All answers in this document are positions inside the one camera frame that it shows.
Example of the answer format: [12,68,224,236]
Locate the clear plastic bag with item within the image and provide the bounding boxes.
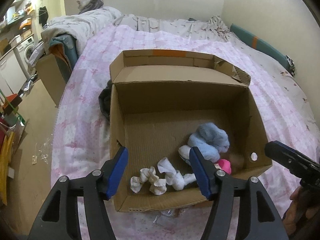
[153,209,180,227]

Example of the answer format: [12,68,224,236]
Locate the open cardboard box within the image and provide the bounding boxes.
[110,49,272,212]

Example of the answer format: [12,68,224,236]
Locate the dark striped garment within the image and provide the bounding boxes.
[98,80,112,122]

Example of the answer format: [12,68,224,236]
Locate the grey tabby cat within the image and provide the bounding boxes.
[77,0,104,14]

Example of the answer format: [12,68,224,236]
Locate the cream knotted sock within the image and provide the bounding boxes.
[130,166,167,196]

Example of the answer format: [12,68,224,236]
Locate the white washing machine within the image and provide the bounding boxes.
[14,35,35,78]

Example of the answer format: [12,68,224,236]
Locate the grey white crumpled duvet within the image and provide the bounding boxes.
[41,7,231,55]

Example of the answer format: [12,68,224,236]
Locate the clear plastic packaging on floor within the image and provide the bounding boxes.
[31,138,52,165]

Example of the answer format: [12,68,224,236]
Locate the white knotted sock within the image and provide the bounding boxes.
[157,157,196,191]

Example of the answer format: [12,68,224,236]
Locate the light blue fluffy socks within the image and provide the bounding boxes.
[178,122,230,163]

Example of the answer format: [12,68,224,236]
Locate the person right hand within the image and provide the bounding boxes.
[283,186,320,240]

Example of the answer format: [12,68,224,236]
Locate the bright pink sock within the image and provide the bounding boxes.
[214,159,232,174]

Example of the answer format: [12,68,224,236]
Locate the teal pillow with orange stripe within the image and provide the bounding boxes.
[230,24,296,76]

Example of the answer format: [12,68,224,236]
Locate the black hanging garment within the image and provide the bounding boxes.
[39,6,49,27]

